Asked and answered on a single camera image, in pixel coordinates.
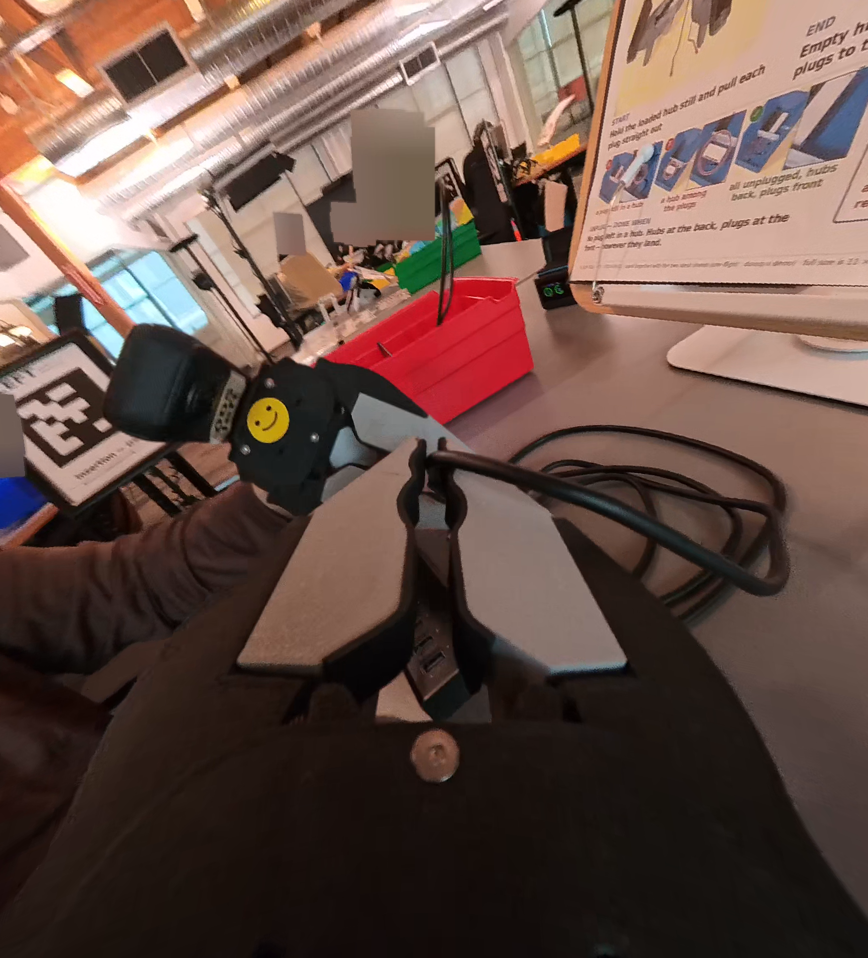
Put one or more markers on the black easel stand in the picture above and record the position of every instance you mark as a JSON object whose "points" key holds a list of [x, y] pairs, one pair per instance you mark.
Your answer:
{"points": [[172, 479]]}

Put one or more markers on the instruction sheet board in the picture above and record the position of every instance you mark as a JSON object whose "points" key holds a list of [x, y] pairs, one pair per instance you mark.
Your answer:
{"points": [[741, 247]]}

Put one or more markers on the black device with green display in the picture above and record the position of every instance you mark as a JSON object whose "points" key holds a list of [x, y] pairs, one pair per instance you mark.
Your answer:
{"points": [[553, 288]]}

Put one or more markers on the green plastic bin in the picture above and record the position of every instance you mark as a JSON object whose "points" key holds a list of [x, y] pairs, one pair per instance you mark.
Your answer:
{"points": [[434, 266]]}

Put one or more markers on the framed marker sign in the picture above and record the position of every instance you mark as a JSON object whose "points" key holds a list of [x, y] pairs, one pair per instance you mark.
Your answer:
{"points": [[67, 449]]}

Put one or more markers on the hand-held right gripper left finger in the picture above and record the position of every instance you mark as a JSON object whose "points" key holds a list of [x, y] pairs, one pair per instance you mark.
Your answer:
{"points": [[344, 576]]}

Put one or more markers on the person's left forearm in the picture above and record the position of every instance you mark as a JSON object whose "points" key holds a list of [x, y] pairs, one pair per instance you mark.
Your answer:
{"points": [[104, 576]]}

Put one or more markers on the orange wooden post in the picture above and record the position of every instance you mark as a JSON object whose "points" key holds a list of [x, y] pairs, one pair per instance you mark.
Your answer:
{"points": [[67, 269]]}

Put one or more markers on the red plastic bin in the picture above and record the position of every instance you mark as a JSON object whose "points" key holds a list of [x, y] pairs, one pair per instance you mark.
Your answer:
{"points": [[464, 352]]}

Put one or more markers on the black multi-port usb hub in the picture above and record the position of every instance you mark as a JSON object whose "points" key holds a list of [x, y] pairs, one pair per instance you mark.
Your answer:
{"points": [[434, 666]]}

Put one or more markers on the white board stand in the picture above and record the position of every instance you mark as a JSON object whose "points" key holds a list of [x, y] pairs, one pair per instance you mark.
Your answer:
{"points": [[778, 367]]}

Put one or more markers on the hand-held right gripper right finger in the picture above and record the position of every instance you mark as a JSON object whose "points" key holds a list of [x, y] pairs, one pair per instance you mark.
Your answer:
{"points": [[531, 584]]}

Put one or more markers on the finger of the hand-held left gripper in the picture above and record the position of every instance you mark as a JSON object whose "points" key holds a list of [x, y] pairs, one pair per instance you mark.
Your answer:
{"points": [[396, 426], [344, 468]]}

